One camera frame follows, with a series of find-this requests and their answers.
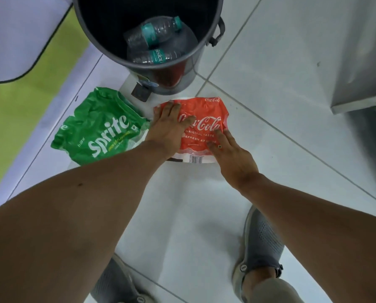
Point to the person's left hand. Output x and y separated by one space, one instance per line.
167 132

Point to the person's right hand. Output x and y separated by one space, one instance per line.
233 160

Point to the red Coca-Cola plastic wrapper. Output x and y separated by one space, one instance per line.
207 113

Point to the green Sprite plastic wrapper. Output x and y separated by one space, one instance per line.
99 129

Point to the clear bottle teal label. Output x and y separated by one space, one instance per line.
150 56
158 29

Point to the person's left forearm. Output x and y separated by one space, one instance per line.
65 224

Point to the person's right forearm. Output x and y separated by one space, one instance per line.
326 236

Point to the person's right leg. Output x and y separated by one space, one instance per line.
270 290

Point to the grey right shoe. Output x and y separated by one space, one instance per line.
263 242

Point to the grey shoe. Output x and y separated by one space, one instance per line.
115 284
263 242

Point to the grey left shoe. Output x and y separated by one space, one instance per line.
115 284

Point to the grey metal cabinet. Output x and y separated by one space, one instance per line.
361 59

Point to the green printed banner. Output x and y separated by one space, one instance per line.
17 37

